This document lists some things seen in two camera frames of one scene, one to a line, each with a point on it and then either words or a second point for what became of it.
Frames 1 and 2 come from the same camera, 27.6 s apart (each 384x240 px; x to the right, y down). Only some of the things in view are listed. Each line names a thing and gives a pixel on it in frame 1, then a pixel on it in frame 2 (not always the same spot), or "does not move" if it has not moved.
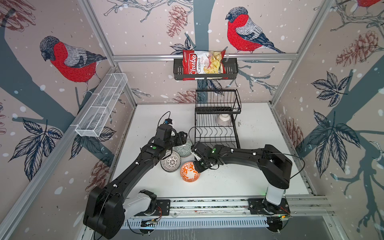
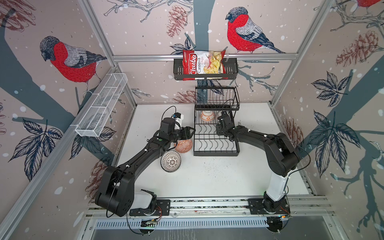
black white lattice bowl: (171, 163) does not move
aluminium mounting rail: (235, 207) does not move
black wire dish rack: (215, 123) does not move
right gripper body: (201, 165) to (218, 131)
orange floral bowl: (189, 172) to (207, 115)
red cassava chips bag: (203, 62) does not move
